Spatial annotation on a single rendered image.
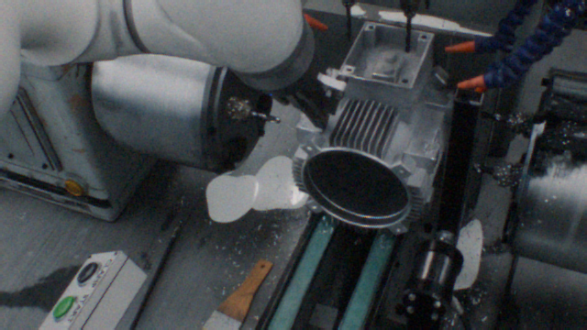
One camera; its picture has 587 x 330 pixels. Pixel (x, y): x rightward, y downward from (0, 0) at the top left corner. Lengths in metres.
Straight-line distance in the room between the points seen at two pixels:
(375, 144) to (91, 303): 0.40
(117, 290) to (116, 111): 0.30
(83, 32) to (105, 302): 0.35
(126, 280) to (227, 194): 0.43
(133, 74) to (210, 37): 0.44
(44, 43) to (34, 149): 0.60
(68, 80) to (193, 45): 0.49
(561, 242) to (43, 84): 0.74
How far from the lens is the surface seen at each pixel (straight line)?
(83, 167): 1.15
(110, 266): 0.82
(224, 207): 1.20
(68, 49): 0.59
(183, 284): 1.12
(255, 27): 0.55
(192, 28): 0.54
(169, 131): 0.97
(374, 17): 0.99
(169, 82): 0.95
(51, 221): 1.28
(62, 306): 0.82
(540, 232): 0.86
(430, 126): 0.94
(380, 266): 0.97
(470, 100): 0.71
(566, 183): 0.83
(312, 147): 0.89
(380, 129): 0.89
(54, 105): 1.06
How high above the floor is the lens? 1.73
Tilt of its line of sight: 48 degrees down
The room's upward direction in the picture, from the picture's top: 6 degrees counter-clockwise
